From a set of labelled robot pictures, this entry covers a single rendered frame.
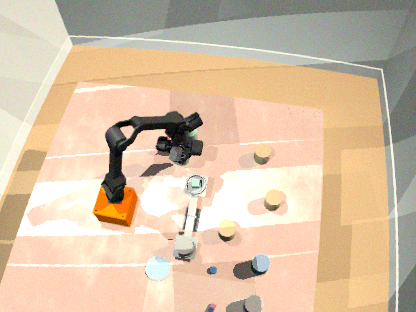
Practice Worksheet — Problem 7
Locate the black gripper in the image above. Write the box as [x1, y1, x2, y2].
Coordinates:
[155, 136, 203, 158]

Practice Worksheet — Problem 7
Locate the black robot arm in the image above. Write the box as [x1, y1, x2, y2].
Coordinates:
[101, 110, 203, 205]

